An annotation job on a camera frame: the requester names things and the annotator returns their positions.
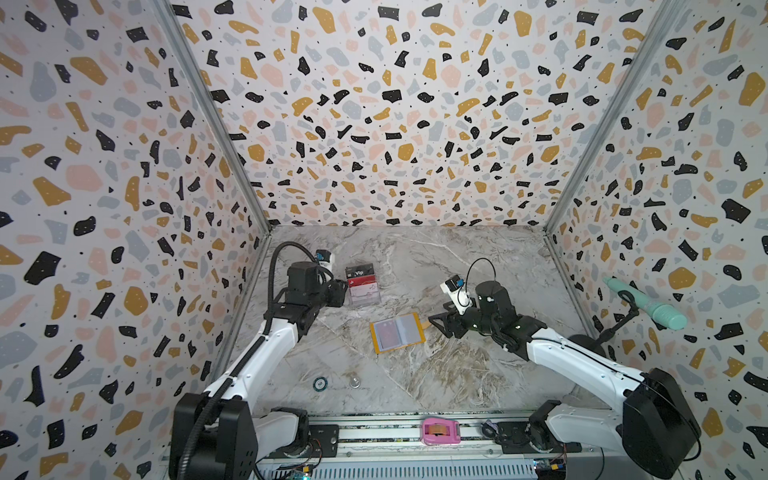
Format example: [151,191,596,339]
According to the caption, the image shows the yellow leather card holder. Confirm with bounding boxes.
[370,313,426,355]

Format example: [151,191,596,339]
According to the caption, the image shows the black VIP card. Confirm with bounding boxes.
[345,263,375,281]

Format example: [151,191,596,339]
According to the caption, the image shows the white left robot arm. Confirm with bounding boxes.
[168,261,346,479]

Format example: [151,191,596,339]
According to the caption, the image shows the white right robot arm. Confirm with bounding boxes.
[428,275,701,479]

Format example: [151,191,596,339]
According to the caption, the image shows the clear acrylic card stand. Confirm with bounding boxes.
[345,263,381,307]

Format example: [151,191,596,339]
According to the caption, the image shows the teal round token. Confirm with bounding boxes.
[313,376,328,392]

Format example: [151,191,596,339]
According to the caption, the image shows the pink tape measure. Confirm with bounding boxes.
[420,417,461,446]

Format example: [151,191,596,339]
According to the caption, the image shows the mint green microphone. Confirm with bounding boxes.
[603,277,688,331]

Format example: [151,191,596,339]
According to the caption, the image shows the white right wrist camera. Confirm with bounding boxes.
[440,275,474,315]

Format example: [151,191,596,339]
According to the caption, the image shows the thin black camera cable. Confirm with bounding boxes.
[463,257,498,289]

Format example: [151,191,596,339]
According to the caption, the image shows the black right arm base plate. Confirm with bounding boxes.
[481,400,582,455]

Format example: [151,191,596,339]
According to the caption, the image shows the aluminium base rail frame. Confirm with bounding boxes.
[158,409,676,480]

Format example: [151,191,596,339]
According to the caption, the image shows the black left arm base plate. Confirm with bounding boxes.
[256,423,339,462]

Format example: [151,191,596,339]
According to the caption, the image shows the black corrugated cable conduit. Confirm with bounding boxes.
[176,241,319,480]

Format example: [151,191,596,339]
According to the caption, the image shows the aluminium corner post left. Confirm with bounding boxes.
[150,0,270,236]

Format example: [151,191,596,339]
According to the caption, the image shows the aluminium corner post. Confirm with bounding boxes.
[544,0,688,239]
[150,0,270,236]

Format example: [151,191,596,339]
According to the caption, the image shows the aluminium corner post right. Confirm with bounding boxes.
[544,0,688,239]

